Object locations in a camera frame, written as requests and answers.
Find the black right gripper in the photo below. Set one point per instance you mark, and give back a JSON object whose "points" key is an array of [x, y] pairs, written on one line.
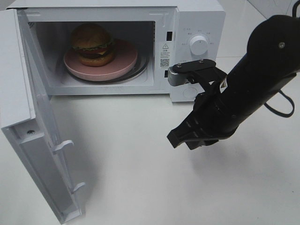
{"points": [[210, 121]]}

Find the round white door button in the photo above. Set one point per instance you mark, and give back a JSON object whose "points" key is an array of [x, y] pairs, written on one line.
{"points": [[190, 93]]}

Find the pink round plate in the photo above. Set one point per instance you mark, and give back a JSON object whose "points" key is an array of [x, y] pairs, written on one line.
{"points": [[124, 60]]}

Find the burger with lettuce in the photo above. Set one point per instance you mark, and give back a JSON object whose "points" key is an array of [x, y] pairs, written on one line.
{"points": [[94, 46]]}

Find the white microwave door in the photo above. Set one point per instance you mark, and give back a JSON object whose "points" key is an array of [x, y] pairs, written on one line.
{"points": [[26, 116]]}

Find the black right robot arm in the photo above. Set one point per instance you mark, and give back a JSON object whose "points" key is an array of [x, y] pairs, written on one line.
{"points": [[272, 60]]}

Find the upper white power knob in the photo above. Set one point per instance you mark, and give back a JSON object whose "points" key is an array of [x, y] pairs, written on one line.
{"points": [[198, 44]]}

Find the white warning label sticker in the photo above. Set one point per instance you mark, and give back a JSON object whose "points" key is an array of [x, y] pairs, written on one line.
{"points": [[164, 55]]}

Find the white microwave oven body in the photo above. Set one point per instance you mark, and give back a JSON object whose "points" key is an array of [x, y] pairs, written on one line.
{"points": [[144, 23]]}

